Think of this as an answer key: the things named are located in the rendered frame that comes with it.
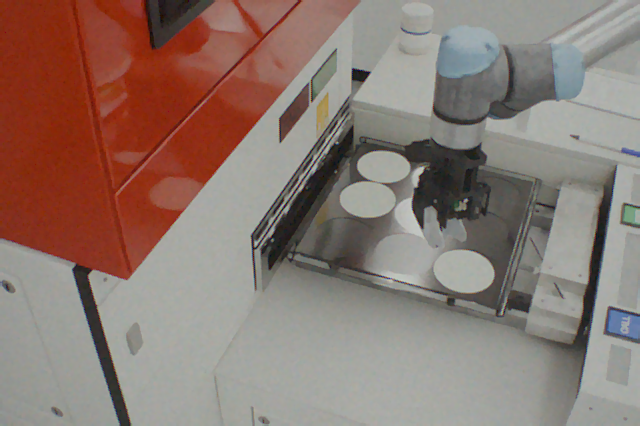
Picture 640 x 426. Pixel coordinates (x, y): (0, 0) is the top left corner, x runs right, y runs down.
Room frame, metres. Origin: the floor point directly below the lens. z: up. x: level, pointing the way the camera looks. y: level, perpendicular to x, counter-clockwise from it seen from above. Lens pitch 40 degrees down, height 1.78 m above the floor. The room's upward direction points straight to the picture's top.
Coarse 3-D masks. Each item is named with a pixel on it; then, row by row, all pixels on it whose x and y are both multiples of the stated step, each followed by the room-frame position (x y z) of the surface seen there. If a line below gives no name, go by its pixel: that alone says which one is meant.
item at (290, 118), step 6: (306, 90) 1.10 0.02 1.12; (300, 96) 1.07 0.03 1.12; (306, 96) 1.10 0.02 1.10; (300, 102) 1.08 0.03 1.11; (306, 102) 1.10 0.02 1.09; (294, 108) 1.05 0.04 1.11; (300, 108) 1.07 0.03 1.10; (306, 108) 1.10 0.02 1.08; (288, 114) 1.03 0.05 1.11; (294, 114) 1.05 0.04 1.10; (300, 114) 1.07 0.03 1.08; (282, 120) 1.01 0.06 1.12; (288, 120) 1.03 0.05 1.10; (294, 120) 1.05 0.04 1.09; (282, 126) 1.01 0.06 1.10; (288, 126) 1.03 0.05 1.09; (282, 132) 1.01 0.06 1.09; (282, 138) 1.01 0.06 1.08
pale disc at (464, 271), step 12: (456, 252) 0.94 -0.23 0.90; (468, 252) 0.94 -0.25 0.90; (444, 264) 0.91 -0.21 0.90; (456, 264) 0.91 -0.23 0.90; (468, 264) 0.91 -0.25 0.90; (480, 264) 0.91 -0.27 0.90; (444, 276) 0.88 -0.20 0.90; (456, 276) 0.88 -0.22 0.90; (468, 276) 0.88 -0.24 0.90; (480, 276) 0.88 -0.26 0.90; (492, 276) 0.88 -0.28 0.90; (456, 288) 0.85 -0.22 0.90; (468, 288) 0.85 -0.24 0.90; (480, 288) 0.85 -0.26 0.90
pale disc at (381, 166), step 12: (372, 156) 1.21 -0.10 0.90; (384, 156) 1.21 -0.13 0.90; (396, 156) 1.21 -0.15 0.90; (360, 168) 1.17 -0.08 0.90; (372, 168) 1.17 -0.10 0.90; (384, 168) 1.17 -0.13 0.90; (396, 168) 1.17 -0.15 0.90; (408, 168) 1.17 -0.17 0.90; (372, 180) 1.13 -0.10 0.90; (384, 180) 1.13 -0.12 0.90; (396, 180) 1.13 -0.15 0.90
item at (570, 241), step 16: (560, 208) 1.08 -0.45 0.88; (576, 208) 1.08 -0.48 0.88; (592, 208) 1.08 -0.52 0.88; (560, 224) 1.03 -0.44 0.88; (576, 224) 1.03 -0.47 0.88; (592, 224) 1.03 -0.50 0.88; (560, 240) 0.99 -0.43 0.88; (576, 240) 0.99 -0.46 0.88; (592, 240) 0.99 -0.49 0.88; (544, 256) 0.95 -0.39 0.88; (560, 256) 0.95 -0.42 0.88; (576, 256) 0.95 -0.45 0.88; (544, 288) 0.87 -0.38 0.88; (528, 320) 0.80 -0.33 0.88; (544, 336) 0.79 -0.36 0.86; (560, 336) 0.78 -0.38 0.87
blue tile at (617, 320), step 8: (616, 312) 0.74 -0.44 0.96; (608, 320) 0.73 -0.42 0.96; (616, 320) 0.72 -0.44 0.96; (624, 320) 0.72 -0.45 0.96; (632, 320) 0.72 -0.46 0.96; (608, 328) 0.71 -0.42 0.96; (616, 328) 0.71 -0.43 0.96; (624, 328) 0.71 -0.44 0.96; (632, 328) 0.71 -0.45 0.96; (632, 336) 0.69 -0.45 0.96
